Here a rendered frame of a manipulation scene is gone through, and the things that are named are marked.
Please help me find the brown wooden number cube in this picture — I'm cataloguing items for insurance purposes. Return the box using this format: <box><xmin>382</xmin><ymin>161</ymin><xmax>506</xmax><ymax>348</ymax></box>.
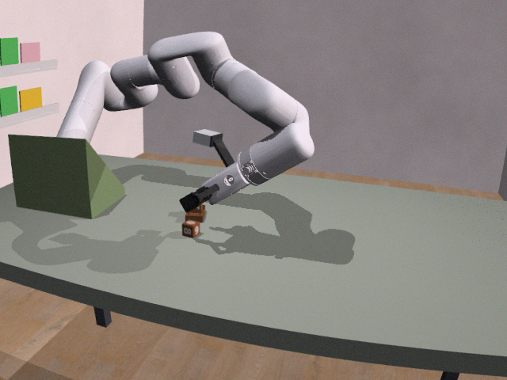
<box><xmin>190</xmin><ymin>203</ymin><xmax>203</xmax><ymax>212</ymax></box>
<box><xmin>182</xmin><ymin>219</ymin><xmax>200</xmax><ymax>238</ymax></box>

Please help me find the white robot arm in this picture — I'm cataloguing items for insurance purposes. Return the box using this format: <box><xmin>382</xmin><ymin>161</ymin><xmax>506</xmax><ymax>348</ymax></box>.
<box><xmin>56</xmin><ymin>32</ymin><xmax>314</xmax><ymax>184</ymax></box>

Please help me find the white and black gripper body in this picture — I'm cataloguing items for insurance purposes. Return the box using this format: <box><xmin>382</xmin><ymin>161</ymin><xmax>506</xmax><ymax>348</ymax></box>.
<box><xmin>201</xmin><ymin>152</ymin><xmax>259</xmax><ymax>205</ymax></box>

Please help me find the brown wooden tray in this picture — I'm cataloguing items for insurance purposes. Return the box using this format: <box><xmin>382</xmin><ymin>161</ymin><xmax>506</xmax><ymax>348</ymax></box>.
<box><xmin>185</xmin><ymin>205</ymin><xmax>205</xmax><ymax>222</ymax></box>

